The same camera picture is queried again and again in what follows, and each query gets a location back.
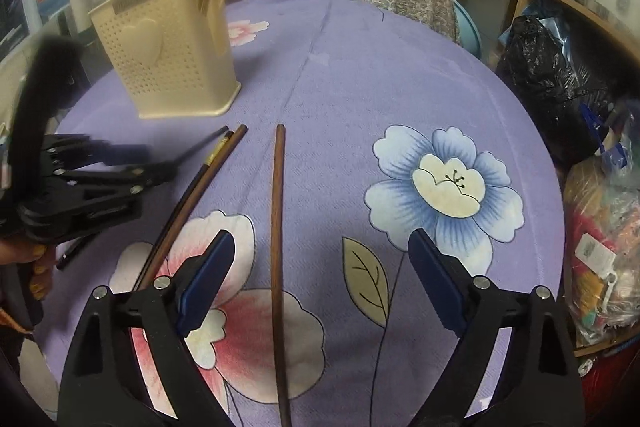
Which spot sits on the person's left hand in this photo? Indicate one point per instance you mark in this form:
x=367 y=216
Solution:
x=37 y=277

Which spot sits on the blue chair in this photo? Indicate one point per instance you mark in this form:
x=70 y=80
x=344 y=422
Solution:
x=470 y=32

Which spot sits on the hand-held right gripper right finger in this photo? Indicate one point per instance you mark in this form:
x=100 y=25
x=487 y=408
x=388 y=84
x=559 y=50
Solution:
x=440 y=282

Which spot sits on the plain black chopstick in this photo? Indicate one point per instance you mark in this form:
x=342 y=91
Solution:
x=210 y=138

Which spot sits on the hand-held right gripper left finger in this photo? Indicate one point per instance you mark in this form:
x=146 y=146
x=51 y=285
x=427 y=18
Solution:
x=207 y=277

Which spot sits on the black plastic bag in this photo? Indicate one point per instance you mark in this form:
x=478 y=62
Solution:
x=550 y=77

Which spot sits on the brown wooden chopstick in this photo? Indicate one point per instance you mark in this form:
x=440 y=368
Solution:
x=279 y=232
x=210 y=187

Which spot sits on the cream perforated utensil basket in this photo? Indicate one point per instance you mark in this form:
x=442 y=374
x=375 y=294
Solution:
x=165 y=57

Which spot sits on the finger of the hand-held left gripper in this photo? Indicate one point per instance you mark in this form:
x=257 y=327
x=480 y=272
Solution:
x=100 y=207
x=125 y=154

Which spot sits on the colourful plastic bag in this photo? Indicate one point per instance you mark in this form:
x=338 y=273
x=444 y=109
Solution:
x=605 y=257

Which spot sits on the black chopstick gold band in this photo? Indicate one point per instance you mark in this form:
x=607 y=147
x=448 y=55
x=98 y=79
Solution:
x=220 y=149

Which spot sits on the purple floral tablecloth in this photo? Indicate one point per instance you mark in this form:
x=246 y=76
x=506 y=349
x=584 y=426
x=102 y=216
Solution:
x=350 y=82

